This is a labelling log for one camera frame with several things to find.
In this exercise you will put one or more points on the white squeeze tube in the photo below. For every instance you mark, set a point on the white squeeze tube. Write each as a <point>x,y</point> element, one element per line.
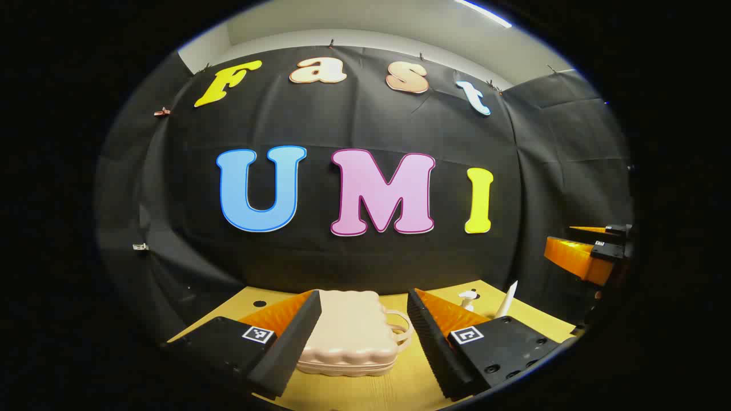
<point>507,302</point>

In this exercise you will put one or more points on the black backdrop cloth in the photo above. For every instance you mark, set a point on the black backdrop cloth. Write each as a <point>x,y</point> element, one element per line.
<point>342,114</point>

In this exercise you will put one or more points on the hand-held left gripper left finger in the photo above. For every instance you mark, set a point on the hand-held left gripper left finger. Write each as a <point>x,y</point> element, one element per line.
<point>291,348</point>

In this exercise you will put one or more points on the white pump bottle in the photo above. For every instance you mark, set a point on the white pump bottle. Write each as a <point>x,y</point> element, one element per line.
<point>469,297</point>

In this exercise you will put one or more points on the copper metal clip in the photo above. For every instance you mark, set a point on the copper metal clip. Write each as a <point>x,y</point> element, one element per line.
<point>162,112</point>

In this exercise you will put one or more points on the pink hard-shell suitcase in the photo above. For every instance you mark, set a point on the pink hard-shell suitcase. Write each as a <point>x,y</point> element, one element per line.
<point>348,331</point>

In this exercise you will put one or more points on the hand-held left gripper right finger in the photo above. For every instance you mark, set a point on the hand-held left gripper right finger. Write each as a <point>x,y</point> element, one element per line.
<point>434,348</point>

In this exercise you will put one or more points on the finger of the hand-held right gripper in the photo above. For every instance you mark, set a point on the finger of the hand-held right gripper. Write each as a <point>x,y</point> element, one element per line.
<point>605,229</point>
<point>577,257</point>

